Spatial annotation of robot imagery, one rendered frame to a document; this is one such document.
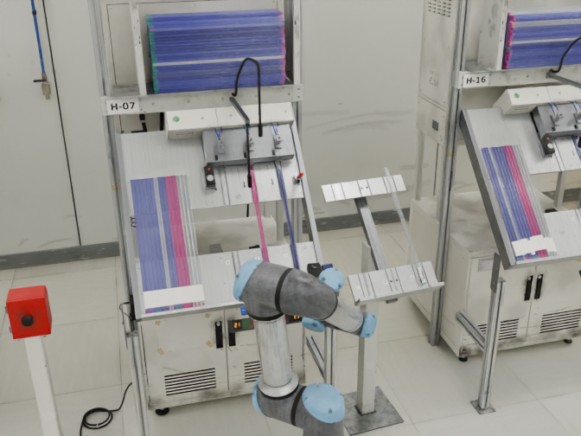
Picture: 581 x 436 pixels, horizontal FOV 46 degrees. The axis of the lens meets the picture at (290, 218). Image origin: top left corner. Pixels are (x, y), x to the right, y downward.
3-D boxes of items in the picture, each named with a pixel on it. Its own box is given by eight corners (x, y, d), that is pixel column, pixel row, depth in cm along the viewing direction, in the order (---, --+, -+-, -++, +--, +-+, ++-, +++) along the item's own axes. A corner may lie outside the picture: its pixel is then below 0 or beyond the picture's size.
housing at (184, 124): (288, 136, 279) (295, 119, 266) (167, 146, 268) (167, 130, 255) (284, 118, 281) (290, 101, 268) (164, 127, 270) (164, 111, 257)
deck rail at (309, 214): (325, 295, 259) (328, 291, 253) (320, 296, 258) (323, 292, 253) (291, 125, 279) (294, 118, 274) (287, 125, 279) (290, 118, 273)
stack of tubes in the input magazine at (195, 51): (286, 84, 265) (285, 12, 254) (153, 93, 254) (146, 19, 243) (279, 77, 276) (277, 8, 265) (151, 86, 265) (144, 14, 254)
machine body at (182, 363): (306, 394, 311) (305, 275, 285) (150, 422, 295) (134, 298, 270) (273, 319, 368) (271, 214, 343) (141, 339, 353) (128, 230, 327)
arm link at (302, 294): (328, 273, 164) (382, 310, 207) (288, 264, 168) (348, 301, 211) (315, 320, 161) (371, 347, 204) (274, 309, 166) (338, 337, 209)
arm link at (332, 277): (316, 286, 207) (326, 261, 210) (309, 294, 217) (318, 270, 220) (340, 297, 207) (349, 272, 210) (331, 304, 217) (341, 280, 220)
